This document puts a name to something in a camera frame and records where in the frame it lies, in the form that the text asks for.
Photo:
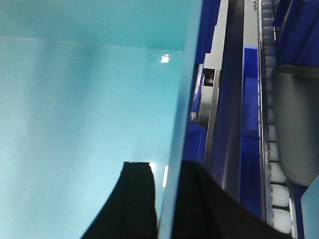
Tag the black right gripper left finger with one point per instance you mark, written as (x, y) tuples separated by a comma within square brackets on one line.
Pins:
[(129, 212)]

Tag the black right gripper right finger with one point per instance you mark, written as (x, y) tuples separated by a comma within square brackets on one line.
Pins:
[(205, 211)]

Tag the light blue bin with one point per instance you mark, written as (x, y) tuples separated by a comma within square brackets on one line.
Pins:
[(310, 210), (86, 85)]

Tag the white roller track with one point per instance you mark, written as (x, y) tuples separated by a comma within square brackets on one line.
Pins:
[(278, 202)]

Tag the dark grey bowl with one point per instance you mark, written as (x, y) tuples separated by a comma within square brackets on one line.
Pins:
[(295, 92)]

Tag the grey metal divider rail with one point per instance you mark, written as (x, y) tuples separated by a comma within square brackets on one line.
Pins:
[(225, 169)]

